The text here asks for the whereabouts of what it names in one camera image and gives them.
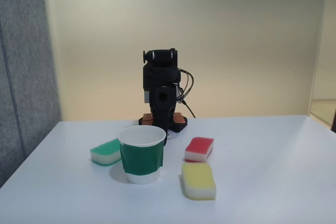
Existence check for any white cup with green tape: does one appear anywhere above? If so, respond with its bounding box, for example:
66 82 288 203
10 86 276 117
117 125 167 185

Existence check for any green and white sponge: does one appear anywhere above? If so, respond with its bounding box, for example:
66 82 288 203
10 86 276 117
89 137 123 167

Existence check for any yellow and white sponge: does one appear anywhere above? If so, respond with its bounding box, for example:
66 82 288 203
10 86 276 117
181 162 217 201

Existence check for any black power cable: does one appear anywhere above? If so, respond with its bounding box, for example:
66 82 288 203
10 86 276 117
181 99 197 119

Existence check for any black looped motor cable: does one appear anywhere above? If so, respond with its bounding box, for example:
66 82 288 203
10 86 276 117
176 68 195 102

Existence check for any grey fabric partition panel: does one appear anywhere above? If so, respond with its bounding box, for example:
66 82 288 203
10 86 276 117
0 0 63 189

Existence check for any red and white sponge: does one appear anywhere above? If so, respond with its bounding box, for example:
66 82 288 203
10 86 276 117
184 136 215 163

